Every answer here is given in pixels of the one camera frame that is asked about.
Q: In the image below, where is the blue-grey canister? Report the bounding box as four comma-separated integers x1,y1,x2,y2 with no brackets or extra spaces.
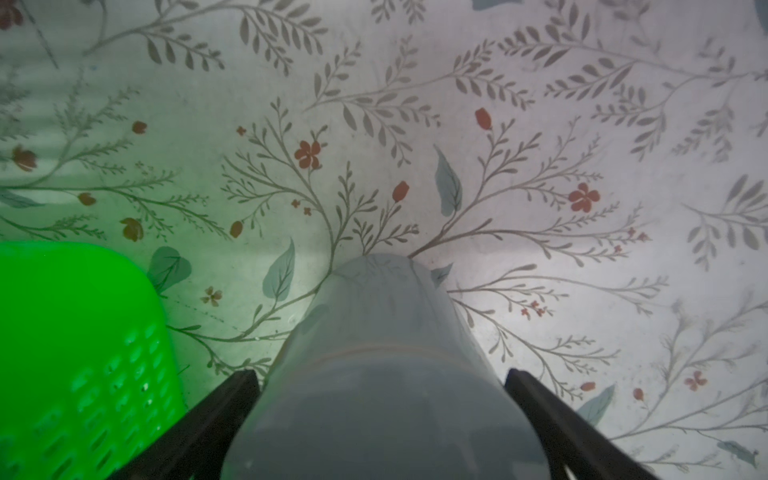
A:
222,254,550,479

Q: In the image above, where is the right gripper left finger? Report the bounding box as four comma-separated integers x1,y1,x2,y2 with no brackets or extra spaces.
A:
110,370,261,480

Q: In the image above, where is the green plastic basket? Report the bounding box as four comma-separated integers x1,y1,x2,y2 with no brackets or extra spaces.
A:
1,241,186,479

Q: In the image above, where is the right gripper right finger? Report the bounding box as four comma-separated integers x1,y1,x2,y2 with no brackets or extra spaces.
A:
505,369,655,480

